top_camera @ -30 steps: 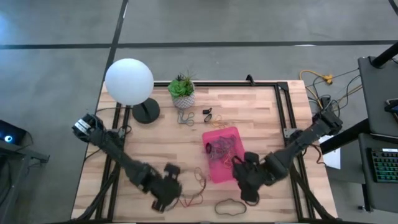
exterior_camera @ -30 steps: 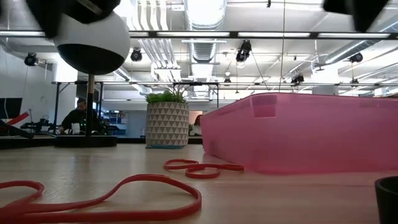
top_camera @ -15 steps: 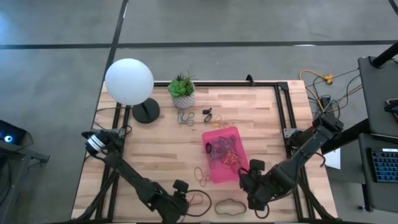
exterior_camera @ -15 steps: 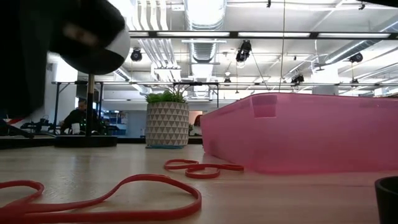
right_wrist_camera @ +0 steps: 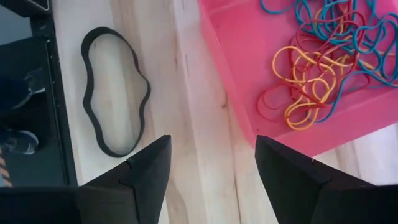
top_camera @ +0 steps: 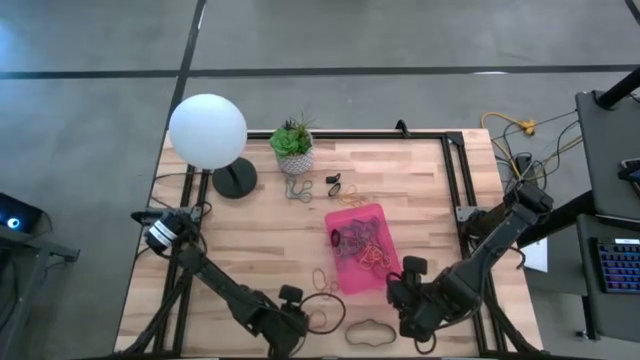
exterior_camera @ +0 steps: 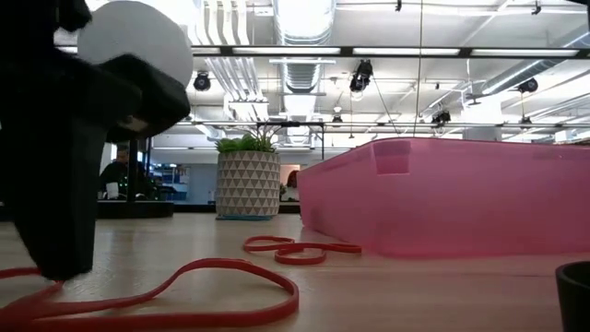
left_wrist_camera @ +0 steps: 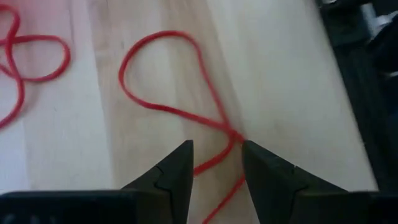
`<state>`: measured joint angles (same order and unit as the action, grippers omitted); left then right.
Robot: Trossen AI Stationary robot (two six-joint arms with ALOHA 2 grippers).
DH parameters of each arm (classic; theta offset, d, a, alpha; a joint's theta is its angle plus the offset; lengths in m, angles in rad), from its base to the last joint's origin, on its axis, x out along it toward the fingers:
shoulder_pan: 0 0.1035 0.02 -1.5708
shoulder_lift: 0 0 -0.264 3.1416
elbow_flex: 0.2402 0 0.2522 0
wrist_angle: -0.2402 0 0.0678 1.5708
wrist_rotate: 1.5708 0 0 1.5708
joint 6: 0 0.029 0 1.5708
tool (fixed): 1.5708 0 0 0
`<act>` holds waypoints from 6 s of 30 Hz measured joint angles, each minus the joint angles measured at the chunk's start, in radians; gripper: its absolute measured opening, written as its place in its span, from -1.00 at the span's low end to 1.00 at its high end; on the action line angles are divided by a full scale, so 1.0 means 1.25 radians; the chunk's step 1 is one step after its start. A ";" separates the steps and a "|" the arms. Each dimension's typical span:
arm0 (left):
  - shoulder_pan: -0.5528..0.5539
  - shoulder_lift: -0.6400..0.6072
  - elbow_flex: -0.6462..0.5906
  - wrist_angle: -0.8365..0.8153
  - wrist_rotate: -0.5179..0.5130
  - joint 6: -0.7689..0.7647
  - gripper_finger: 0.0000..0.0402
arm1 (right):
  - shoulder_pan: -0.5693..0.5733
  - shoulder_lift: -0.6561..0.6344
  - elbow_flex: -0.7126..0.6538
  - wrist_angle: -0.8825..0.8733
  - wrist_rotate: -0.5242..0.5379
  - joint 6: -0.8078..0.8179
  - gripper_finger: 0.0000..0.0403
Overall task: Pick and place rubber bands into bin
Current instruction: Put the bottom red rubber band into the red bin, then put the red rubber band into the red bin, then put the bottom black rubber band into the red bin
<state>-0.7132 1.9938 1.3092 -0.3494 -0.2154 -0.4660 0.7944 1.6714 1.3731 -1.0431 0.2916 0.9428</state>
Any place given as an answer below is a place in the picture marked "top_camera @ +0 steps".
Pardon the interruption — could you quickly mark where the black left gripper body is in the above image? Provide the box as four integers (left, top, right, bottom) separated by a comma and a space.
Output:
252, 299, 310, 359

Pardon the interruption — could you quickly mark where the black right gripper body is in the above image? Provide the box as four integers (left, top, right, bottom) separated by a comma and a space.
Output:
387, 273, 454, 346

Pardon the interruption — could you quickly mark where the yellow rubber band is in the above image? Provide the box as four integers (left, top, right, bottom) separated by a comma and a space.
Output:
339, 183, 369, 209
367, 247, 395, 269

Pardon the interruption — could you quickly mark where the blue rubber band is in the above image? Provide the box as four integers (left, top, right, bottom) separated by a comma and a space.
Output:
339, 219, 371, 251
349, 217, 385, 251
284, 175, 314, 204

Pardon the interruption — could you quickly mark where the pink plastic bin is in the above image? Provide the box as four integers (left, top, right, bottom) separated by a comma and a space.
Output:
324, 202, 403, 296

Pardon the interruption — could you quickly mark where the large black rubber band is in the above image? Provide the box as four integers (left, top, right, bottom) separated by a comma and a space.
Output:
344, 318, 398, 349

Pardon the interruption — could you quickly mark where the white paper sheet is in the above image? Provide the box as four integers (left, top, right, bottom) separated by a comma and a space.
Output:
519, 237, 550, 274

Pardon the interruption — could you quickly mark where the black desk leg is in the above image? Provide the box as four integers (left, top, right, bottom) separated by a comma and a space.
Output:
574, 294, 599, 342

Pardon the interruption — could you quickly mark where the grey desk top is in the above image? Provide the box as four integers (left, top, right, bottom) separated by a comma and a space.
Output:
574, 89, 640, 226
575, 213, 640, 344

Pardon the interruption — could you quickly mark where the black metal beam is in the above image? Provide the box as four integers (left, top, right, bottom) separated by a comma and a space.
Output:
514, 189, 596, 250

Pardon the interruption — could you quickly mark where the green succulent in white pot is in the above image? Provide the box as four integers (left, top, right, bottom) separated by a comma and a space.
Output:
269, 113, 317, 176

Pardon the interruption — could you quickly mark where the backlit black keyboard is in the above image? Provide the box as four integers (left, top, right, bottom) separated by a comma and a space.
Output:
592, 237, 640, 295

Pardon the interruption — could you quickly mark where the white globe table lamp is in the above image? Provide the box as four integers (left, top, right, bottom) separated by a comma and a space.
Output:
167, 93, 259, 200

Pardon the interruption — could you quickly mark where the black metal stand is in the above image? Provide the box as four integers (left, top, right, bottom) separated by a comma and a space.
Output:
0, 224, 81, 346

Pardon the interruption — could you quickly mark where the black phone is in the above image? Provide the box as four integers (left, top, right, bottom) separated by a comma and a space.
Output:
617, 157, 640, 184

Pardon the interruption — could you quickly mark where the black device with blue light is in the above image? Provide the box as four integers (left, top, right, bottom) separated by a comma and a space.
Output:
0, 192, 44, 234

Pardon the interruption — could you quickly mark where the black round pole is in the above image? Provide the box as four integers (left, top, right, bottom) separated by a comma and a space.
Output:
594, 67, 640, 110

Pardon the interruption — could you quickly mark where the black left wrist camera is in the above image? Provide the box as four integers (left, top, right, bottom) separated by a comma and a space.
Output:
278, 283, 305, 304

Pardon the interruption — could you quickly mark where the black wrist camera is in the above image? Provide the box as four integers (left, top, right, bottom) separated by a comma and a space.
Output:
402, 255, 429, 276
278, 283, 305, 304

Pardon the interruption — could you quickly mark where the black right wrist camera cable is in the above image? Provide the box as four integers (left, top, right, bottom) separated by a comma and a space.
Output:
413, 332, 437, 356

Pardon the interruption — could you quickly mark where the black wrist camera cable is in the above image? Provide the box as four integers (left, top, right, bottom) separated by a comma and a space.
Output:
413, 332, 437, 356
298, 292, 347, 335

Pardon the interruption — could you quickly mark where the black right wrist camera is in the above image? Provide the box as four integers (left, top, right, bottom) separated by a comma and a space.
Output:
402, 255, 429, 276

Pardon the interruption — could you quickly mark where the black left wrist camera cable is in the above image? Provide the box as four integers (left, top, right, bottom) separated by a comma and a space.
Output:
298, 292, 347, 335

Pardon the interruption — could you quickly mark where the black floor cable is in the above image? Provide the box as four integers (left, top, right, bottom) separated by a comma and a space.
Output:
492, 109, 584, 189

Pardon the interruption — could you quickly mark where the black lamp cable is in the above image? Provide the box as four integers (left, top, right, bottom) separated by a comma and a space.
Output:
149, 171, 217, 211

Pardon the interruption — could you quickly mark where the yellow floor cable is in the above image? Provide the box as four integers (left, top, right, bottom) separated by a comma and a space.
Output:
480, 111, 585, 181

